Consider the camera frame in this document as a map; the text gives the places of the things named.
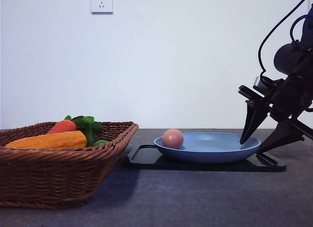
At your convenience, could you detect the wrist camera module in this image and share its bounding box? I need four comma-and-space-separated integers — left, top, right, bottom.
238, 76, 285, 100

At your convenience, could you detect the brown wicker basket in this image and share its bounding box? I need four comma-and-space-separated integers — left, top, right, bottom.
0, 121, 139, 209

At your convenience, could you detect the yellow toy corn cob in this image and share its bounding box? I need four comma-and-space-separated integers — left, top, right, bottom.
6, 131, 87, 149

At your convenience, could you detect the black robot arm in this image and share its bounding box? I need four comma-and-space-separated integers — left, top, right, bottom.
238, 6, 313, 154

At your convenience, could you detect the brown egg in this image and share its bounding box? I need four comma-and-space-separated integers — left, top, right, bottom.
163, 129, 184, 149

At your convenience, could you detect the black rectangular tray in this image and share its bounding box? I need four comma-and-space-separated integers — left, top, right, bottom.
125, 145, 286, 172

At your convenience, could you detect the orange toy carrot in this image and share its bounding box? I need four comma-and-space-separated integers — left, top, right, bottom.
47, 115, 104, 134

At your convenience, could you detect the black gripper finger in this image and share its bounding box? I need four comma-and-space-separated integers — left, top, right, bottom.
240, 100, 268, 145
256, 118, 304, 154

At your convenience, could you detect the blue round plate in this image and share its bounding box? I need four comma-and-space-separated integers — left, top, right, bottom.
154, 133, 261, 164

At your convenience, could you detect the green toy chili pepper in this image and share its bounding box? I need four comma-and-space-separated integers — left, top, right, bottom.
83, 122, 108, 146

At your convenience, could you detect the white wall socket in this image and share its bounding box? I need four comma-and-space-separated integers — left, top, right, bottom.
90, 0, 113, 15

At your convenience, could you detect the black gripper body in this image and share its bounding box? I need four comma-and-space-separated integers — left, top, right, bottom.
250, 73, 313, 120

